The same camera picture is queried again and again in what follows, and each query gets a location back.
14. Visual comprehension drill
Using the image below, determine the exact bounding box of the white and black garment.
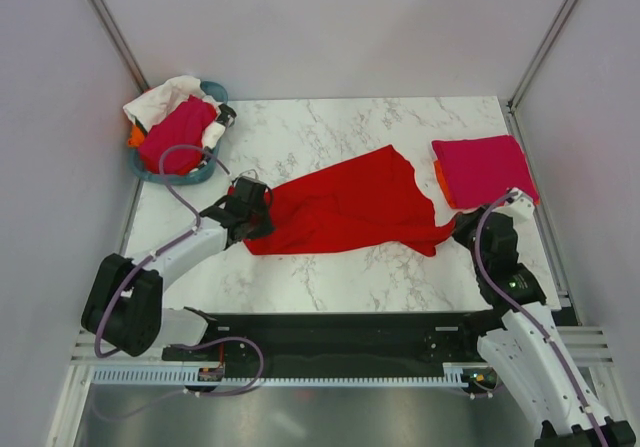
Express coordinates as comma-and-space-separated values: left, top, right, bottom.
201, 104, 237, 152

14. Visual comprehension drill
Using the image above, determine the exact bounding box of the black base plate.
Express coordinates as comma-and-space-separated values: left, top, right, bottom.
162, 311, 499, 379

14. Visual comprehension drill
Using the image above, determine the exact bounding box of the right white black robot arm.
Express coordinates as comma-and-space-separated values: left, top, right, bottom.
452, 207, 638, 446

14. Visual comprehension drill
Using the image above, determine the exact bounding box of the orange shirt in basket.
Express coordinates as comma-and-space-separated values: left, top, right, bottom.
127, 123, 147, 149

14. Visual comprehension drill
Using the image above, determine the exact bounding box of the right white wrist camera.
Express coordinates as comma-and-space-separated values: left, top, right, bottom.
500, 188, 536, 225

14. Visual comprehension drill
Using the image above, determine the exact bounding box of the teal plastic laundry basket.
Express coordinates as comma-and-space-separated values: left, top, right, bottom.
126, 79, 231, 188

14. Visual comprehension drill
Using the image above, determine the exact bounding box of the aluminium front rail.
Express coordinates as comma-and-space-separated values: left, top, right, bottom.
71, 326, 612, 366

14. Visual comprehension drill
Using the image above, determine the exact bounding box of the red t shirt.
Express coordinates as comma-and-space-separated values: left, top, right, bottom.
245, 145, 455, 257

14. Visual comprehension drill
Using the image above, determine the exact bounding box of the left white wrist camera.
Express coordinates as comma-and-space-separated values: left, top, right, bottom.
237, 168, 260, 182

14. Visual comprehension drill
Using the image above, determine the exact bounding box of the white shirt in basket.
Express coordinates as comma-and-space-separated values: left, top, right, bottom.
123, 75, 228, 132

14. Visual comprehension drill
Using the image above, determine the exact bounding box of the aluminium frame post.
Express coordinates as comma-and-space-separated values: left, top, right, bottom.
87, 0, 149, 92
504, 0, 581, 115

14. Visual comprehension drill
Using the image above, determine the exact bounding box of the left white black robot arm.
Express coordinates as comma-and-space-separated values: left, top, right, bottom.
81, 176, 274, 360

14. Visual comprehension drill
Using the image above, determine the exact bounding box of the right aluminium frame post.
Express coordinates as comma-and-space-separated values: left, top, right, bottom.
504, 0, 581, 115

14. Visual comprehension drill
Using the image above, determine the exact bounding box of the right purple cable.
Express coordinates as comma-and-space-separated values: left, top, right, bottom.
449, 191, 616, 447

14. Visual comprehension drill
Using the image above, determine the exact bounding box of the folded magenta t shirt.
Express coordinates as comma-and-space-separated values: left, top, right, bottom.
431, 135, 540, 210

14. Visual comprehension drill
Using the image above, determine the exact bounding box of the left aluminium frame post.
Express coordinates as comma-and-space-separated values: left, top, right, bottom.
87, 0, 149, 92

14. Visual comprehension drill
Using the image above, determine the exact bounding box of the white slotted cable duct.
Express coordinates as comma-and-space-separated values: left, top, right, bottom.
92, 362, 466, 386

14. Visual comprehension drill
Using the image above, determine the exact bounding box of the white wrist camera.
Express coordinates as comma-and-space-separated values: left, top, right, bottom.
237, 168, 260, 182
500, 188, 536, 225

